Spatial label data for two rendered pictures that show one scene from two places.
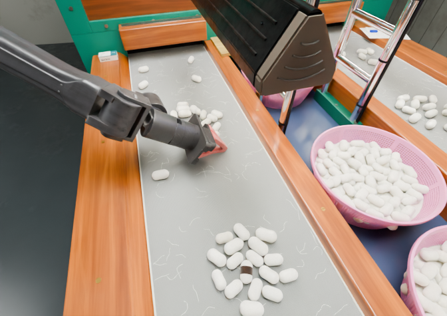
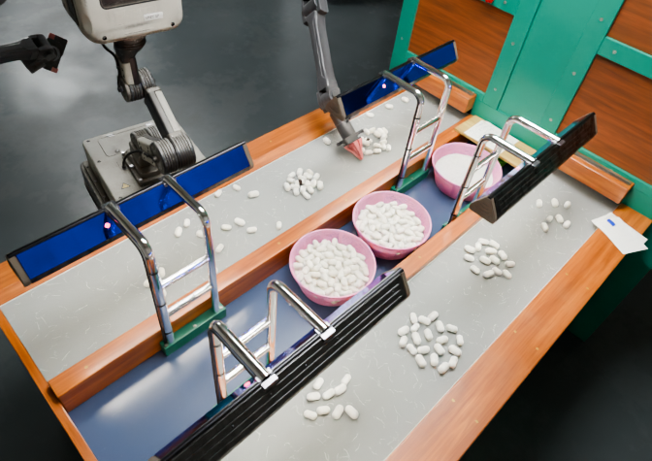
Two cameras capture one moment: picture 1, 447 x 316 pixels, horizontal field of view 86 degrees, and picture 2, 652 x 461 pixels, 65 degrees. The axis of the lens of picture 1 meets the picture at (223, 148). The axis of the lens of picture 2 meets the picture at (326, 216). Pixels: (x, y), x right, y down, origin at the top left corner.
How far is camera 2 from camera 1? 1.56 m
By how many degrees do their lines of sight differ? 39
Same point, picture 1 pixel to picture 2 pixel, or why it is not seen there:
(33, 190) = not seen: hidden behind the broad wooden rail
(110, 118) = (322, 97)
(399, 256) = not seen: hidden behind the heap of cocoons
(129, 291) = (272, 150)
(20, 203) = not seen: hidden behind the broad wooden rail
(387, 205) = (371, 231)
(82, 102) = (320, 85)
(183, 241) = (300, 161)
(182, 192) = (323, 153)
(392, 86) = (513, 242)
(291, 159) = (371, 183)
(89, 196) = (298, 122)
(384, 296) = (314, 221)
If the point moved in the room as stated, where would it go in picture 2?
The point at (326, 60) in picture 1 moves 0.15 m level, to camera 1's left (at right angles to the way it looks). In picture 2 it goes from (340, 112) to (318, 86)
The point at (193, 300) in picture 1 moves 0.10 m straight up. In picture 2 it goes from (279, 172) to (280, 150)
